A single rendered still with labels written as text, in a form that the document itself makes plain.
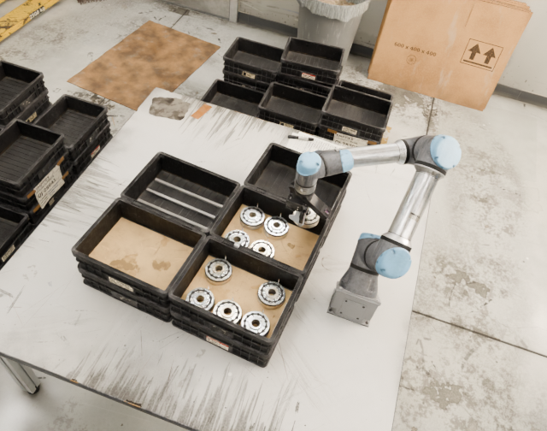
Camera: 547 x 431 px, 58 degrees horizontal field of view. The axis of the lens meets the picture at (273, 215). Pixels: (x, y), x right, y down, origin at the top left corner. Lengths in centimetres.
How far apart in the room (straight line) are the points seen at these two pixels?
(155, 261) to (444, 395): 166
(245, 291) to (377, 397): 61
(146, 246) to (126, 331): 33
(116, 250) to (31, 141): 119
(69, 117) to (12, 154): 49
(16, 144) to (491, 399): 285
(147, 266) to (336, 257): 81
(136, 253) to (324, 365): 83
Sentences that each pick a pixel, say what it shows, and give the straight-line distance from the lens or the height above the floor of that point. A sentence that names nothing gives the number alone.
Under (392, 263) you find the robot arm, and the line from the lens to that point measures 175.
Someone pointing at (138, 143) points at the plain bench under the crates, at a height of 70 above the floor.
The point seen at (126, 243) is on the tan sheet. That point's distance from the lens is 201.
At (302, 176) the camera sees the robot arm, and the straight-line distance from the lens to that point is 162.
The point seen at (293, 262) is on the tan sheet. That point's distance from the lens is 197.
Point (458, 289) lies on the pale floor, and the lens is 320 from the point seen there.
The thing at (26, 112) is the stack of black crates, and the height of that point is 46.
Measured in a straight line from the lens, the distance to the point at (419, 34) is 437.
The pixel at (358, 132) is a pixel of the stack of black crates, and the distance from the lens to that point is 307.
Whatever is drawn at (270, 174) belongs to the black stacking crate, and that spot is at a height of 83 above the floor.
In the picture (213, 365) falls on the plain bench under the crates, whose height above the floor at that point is 70.
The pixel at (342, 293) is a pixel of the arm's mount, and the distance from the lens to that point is 189.
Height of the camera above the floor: 244
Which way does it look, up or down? 50 degrees down
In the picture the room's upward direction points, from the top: 10 degrees clockwise
